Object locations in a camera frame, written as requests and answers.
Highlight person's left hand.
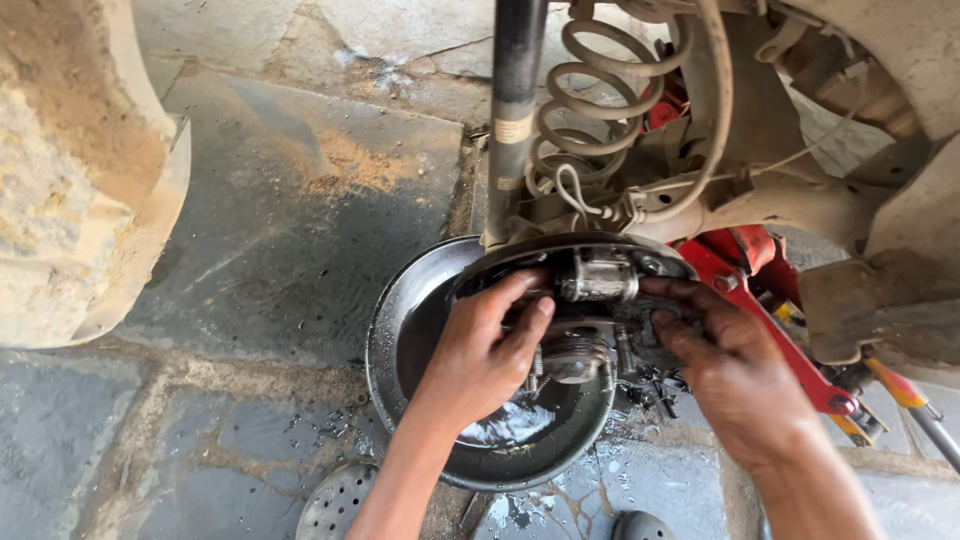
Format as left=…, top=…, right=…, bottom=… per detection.
left=414, top=268, right=557, bottom=437

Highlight person's right hand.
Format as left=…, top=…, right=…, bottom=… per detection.
left=637, top=277, right=821, bottom=468

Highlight dark brake backing plate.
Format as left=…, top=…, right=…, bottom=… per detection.
left=448, top=231, right=700, bottom=376

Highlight round metal basin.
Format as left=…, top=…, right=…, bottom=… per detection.
left=365, top=235, right=618, bottom=493

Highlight small brake spring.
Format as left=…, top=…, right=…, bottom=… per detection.
left=525, top=343, right=547, bottom=395

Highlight small black brake parts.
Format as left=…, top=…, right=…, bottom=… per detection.
left=624, top=366, right=691, bottom=420

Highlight threaded wheel hub spindle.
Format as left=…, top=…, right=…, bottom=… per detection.
left=540, top=330, right=612, bottom=386

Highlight threaded wheel stud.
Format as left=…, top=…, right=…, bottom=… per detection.
left=613, top=324, right=637, bottom=376

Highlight metal wheel cylinder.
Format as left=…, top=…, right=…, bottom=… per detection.
left=556, top=249, right=641, bottom=303

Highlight dark round perforated object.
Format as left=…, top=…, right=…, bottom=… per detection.
left=610, top=510, right=681, bottom=540

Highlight muddy rear axle beam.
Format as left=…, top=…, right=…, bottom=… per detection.
left=517, top=112, right=894, bottom=252

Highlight perforated metal disc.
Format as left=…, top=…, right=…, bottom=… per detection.
left=295, top=460, right=381, bottom=540

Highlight black shock absorber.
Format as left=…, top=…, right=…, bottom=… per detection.
left=483, top=0, right=551, bottom=245

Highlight muddy coil spring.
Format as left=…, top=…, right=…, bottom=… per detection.
left=525, top=15, right=695, bottom=198

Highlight jack handle with orange grip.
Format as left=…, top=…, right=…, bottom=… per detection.
left=862, top=357, right=960, bottom=475

